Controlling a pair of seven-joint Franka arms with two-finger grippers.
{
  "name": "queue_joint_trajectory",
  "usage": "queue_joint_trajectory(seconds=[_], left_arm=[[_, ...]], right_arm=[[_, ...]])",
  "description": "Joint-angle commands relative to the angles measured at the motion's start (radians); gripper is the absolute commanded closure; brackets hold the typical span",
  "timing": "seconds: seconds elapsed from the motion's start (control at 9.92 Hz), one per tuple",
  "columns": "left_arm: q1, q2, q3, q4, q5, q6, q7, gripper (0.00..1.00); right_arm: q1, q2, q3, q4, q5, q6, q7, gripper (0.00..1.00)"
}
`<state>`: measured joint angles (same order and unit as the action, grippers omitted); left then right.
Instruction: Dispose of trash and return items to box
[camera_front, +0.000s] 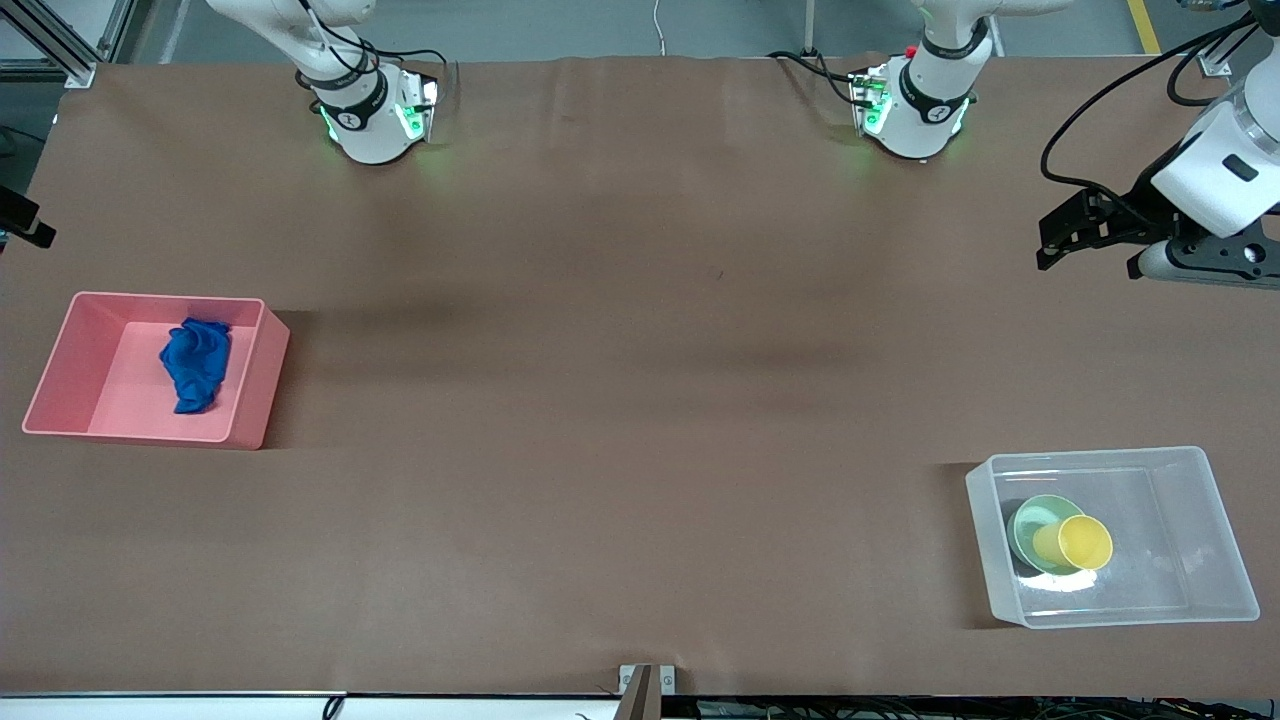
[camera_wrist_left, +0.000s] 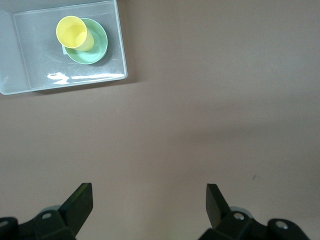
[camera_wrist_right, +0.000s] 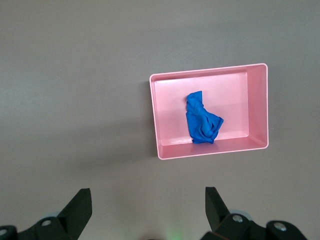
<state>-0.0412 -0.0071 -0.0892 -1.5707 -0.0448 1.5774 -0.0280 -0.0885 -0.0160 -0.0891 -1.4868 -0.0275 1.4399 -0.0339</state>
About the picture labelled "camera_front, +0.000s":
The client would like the pale green bowl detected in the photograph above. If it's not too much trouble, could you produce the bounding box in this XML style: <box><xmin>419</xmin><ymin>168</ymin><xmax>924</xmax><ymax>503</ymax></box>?
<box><xmin>1007</xmin><ymin>494</ymin><xmax>1086</xmax><ymax>576</ymax></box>

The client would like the yellow plastic cup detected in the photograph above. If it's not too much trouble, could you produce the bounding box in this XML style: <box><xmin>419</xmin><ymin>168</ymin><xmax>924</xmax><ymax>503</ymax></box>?
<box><xmin>1033</xmin><ymin>514</ymin><xmax>1114</xmax><ymax>572</ymax></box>

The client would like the blue glove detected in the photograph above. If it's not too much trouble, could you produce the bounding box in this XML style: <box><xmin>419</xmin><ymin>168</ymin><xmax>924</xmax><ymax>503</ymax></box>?
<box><xmin>159</xmin><ymin>317</ymin><xmax>233</xmax><ymax>415</ymax></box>

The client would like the clear plastic storage box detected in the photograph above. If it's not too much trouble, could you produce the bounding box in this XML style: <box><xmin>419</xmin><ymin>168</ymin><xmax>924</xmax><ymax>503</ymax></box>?
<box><xmin>965</xmin><ymin>446</ymin><xmax>1261</xmax><ymax>630</ymax></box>

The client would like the brown table cover sheet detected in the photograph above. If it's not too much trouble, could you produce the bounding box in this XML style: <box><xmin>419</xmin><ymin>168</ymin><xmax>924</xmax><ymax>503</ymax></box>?
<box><xmin>0</xmin><ymin>55</ymin><xmax>1280</xmax><ymax>698</ymax></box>

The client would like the pink plastic bin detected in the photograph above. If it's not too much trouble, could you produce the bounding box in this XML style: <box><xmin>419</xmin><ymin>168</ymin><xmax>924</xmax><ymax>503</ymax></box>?
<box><xmin>22</xmin><ymin>291</ymin><xmax>291</xmax><ymax>451</ymax></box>

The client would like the black clamp device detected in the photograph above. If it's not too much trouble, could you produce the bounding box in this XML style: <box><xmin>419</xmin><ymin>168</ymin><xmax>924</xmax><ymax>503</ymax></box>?
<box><xmin>0</xmin><ymin>185</ymin><xmax>56</xmax><ymax>249</ymax></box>

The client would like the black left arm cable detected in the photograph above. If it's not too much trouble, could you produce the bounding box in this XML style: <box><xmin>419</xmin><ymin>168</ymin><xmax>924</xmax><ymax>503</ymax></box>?
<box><xmin>1040</xmin><ymin>15</ymin><xmax>1280</xmax><ymax>216</ymax></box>

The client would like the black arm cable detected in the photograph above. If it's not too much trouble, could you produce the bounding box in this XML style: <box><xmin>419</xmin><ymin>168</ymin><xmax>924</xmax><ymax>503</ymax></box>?
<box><xmin>1040</xmin><ymin>15</ymin><xmax>1280</xmax><ymax>216</ymax></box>
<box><xmin>297</xmin><ymin>0</ymin><xmax>449</xmax><ymax>76</ymax></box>

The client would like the black left base cable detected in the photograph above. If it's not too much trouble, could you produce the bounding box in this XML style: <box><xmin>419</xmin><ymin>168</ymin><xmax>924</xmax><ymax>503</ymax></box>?
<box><xmin>768</xmin><ymin>50</ymin><xmax>861</xmax><ymax>101</ymax></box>

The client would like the grey metal table bracket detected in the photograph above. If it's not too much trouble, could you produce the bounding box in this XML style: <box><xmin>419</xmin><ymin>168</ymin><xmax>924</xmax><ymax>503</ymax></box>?
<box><xmin>618</xmin><ymin>664</ymin><xmax>677</xmax><ymax>720</ymax></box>

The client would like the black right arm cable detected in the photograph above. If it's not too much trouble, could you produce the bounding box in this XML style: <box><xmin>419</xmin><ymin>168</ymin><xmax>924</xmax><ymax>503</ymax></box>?
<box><xmin>297</xmin><ymin>0</ymin><xmax>449</xmax><ymax>76</ymax></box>

